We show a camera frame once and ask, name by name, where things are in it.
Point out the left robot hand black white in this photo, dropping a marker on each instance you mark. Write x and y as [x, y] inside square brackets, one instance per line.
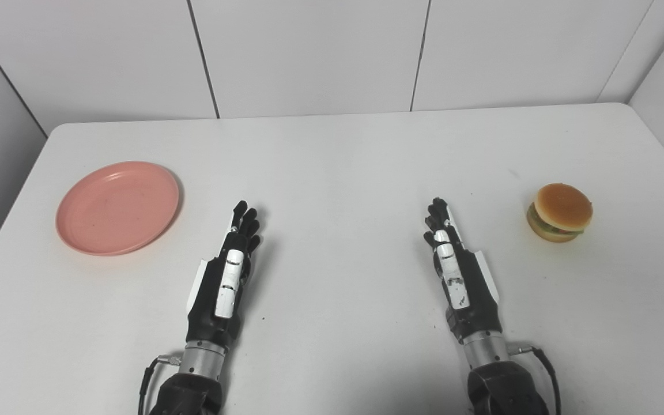
[223, 282]

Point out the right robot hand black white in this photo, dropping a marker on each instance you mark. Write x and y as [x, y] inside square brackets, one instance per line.
[461, 282]

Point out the toy hamburger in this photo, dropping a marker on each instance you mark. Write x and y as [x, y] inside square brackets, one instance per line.
[559, 212]

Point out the pink round plate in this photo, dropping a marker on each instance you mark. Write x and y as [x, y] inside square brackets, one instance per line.
[117, 207]

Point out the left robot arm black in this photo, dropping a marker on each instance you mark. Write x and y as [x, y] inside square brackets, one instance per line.
[193, 377]

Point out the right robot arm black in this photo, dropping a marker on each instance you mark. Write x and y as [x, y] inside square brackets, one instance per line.
[499, 380]

